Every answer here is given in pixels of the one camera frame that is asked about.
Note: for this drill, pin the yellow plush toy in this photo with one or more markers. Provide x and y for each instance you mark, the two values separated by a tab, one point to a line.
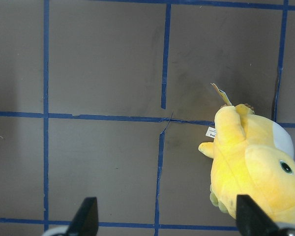
252	155

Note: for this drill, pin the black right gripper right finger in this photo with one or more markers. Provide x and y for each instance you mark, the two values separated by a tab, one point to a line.
251	220

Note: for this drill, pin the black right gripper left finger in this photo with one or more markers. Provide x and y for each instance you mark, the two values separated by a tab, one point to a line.
84	222

